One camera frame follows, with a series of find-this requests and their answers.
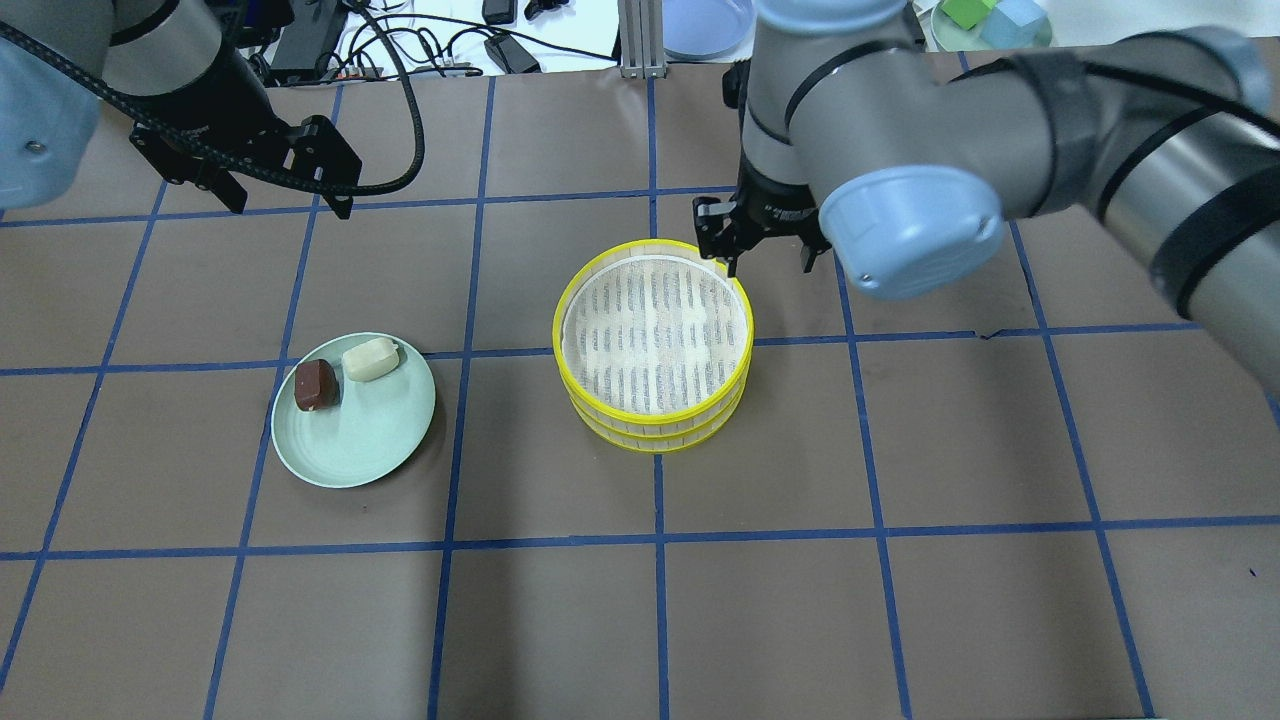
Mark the blue plate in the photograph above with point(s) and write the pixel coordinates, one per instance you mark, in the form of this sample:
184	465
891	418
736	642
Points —
699	30

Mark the black power adapter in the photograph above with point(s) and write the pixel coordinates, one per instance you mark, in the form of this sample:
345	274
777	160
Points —
307	44

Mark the white steamed bun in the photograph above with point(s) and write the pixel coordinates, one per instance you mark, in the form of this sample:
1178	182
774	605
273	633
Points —
370	360

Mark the yellow steamer layer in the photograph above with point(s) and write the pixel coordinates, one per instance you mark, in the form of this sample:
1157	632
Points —
650	333
663	438

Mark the light green plate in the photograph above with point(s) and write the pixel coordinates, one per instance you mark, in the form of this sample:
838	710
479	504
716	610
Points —
372	430

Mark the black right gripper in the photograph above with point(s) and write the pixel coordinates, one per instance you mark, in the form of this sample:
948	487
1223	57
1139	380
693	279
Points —
775	205

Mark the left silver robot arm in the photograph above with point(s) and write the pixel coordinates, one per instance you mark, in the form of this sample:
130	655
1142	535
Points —
138	49

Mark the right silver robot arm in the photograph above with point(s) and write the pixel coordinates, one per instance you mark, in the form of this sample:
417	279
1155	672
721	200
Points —
849	143

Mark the green plate with blocks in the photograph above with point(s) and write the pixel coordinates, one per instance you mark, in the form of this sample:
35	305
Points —
989	25

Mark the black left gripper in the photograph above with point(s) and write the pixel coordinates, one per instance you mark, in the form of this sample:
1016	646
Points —
222	106

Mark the brown steamed bun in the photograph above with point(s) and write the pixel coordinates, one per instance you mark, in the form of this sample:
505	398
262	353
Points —
316	386

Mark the aluminium frame post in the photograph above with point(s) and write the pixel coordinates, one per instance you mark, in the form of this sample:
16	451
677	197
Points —
640	40

